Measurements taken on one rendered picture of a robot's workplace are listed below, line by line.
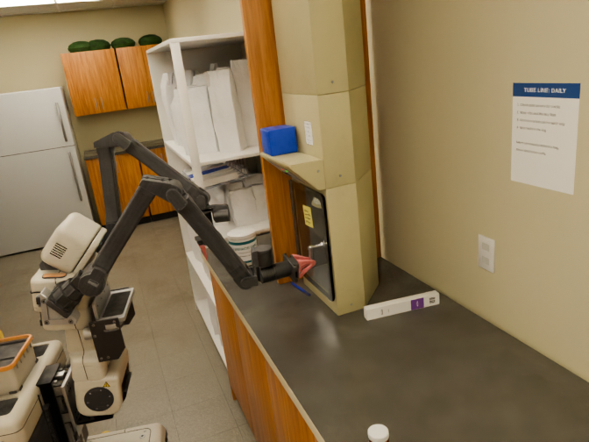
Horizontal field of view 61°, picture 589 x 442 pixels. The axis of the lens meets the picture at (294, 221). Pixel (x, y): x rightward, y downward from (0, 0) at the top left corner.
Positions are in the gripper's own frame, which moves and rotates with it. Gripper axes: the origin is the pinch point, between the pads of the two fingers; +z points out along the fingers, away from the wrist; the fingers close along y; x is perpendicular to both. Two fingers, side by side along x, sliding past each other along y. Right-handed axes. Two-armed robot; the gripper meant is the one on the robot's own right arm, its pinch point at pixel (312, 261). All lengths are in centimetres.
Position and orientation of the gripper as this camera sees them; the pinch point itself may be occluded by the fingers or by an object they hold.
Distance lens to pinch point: 176.8
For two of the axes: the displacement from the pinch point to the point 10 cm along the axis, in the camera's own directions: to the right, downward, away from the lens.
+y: -3.8, -4.1, 8.3
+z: 9.2, -2.2, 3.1
